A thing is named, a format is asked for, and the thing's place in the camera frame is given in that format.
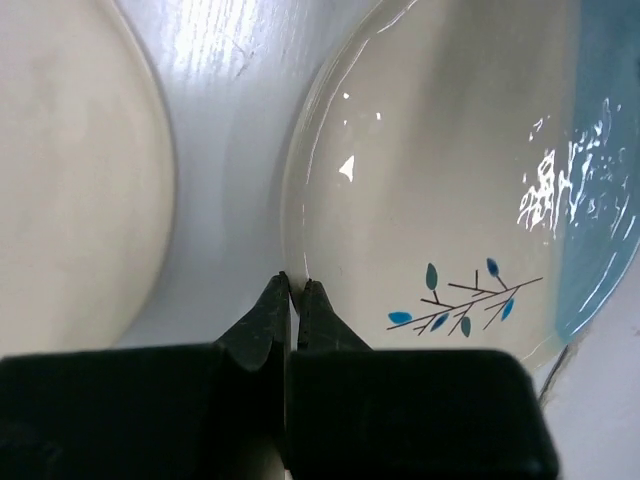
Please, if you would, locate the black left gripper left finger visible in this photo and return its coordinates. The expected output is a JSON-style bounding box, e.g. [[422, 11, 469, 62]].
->
[[1, 274, 290, 479]]

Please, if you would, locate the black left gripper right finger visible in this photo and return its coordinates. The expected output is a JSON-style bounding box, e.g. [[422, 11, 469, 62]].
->
[[288, 281, 559, 479]]

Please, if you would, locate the blue and cream plate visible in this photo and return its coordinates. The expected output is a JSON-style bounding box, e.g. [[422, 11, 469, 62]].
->
[[281, 1, 639, 370]]

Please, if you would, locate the green and cream plate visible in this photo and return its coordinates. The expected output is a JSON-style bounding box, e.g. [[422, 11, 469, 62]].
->
[[1, 1, 176, 356]]

